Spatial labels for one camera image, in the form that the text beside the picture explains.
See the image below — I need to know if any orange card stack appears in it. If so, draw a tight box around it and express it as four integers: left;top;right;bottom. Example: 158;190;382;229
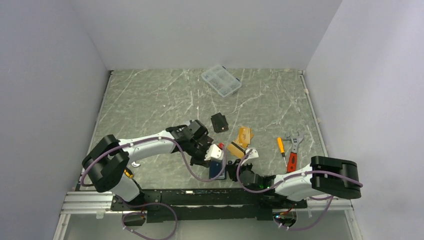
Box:
235;126;253;148

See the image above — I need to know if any orange handled tool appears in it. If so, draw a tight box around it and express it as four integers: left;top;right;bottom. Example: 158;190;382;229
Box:
277;137;289;167

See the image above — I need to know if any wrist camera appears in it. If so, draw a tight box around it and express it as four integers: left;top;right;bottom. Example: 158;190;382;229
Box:
244;148;259;161
204;144;224;162

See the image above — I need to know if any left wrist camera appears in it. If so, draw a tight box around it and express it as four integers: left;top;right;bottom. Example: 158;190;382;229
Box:
204;144;224;162

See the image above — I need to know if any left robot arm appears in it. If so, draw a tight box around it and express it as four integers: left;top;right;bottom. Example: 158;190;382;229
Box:
80;120;224;210

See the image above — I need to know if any loose orange card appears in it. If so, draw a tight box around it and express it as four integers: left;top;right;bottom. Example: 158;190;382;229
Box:
226;141;246;159

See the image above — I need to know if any adjustable wrench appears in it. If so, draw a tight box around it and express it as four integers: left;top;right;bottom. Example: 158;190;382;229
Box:
286;131;305;154

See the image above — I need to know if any aluminium rail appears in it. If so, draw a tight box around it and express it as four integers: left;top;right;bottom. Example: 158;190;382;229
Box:
61;191;354;215

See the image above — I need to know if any blue leather card holder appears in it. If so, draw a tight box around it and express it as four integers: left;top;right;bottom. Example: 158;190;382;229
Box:
208;161;227;180

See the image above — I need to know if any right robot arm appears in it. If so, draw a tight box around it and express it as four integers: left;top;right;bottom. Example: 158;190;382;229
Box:
226;156;363;208

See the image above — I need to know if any yellow black screwdriver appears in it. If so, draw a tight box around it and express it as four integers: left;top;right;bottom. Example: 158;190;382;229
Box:
124;169;134;179

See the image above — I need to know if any red tool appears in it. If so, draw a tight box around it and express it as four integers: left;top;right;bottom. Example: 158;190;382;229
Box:
287;151;298;173

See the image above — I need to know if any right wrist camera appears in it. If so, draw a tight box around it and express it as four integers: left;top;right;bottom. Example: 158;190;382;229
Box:
244;148;259;161

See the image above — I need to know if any clear plastic organizer box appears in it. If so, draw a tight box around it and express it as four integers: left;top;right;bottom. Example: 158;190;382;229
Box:
201;65;242;98

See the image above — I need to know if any black base frame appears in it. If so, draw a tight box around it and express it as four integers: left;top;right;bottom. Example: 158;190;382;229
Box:
110;188;308;223

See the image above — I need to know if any black card stack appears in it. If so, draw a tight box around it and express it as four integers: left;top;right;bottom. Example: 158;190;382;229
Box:
210;112;229;133

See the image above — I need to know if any silver wrench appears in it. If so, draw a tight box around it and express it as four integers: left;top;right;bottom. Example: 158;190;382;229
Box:
131;161;141;168

